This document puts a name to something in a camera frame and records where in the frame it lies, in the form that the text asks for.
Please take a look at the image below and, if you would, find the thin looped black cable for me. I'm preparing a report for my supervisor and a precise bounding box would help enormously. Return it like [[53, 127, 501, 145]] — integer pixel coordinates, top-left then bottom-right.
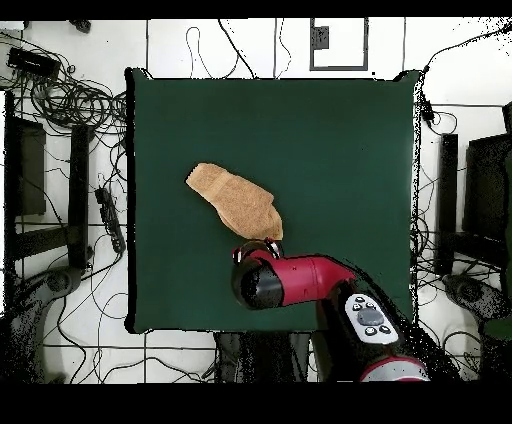
[[184, 25, 241, 80]]

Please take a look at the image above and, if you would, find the long black cable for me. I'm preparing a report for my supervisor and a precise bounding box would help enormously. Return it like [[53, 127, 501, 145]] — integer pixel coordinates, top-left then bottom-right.
[[421, 19, 512, 75]]

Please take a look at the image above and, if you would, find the black plug adapter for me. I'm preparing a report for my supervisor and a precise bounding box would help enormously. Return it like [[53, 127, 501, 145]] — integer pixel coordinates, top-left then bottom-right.
[[419, 99, 436, 129]]

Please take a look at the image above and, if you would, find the tan terry towel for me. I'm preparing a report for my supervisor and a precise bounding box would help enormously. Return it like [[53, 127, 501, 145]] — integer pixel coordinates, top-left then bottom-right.
[[184, 161, 284, 242]]

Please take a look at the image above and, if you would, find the thick black cable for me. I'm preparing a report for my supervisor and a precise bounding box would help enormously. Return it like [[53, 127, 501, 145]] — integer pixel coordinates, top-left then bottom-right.
[[216, 17, 257, 80]]

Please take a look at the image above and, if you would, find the dark green tablecloth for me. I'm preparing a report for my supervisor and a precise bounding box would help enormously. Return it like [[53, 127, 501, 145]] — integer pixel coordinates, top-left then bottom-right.
[[124, 66, 421, 336]]

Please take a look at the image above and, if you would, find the small grey square plate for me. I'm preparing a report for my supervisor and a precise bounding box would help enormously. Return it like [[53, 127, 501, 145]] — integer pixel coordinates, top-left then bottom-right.
[[311, 25, 330, 50]]

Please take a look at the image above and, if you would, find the black power strip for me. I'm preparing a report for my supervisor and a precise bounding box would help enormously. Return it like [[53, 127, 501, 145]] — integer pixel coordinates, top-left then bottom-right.
[[93, 186, 127, 255]]

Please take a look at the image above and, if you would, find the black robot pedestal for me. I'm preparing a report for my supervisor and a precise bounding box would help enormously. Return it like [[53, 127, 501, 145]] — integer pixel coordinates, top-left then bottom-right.
[[214, 331, 313, 383]]

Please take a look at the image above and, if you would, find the black frame stand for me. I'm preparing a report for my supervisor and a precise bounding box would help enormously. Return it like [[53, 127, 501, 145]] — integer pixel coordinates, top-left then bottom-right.
[[433, 101, 512, 277], [3, 90, 96, 277]]

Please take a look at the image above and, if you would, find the green rounded object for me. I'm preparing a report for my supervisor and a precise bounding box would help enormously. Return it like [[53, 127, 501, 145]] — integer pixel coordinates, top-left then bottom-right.
[[481, 315, 512, 342]]

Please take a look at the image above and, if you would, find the black cable tangle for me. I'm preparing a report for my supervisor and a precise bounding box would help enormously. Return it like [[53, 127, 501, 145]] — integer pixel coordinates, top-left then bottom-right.
[[0, 31, 129, 137]]

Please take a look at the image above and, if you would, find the grey stand base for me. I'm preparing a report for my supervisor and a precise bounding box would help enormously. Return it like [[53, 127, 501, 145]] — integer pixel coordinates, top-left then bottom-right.
[[441, 273, 509, 321], [3, 265, 87, 383]]

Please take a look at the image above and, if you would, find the grey rectangular floor frame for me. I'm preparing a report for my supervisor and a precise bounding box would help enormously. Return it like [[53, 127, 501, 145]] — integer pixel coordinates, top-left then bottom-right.
[[308, 17, 370, 72]]

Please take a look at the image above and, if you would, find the black rectangular box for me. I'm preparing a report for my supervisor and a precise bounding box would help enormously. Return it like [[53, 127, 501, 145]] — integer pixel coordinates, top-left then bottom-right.
[[6, 46, 62, 79]]

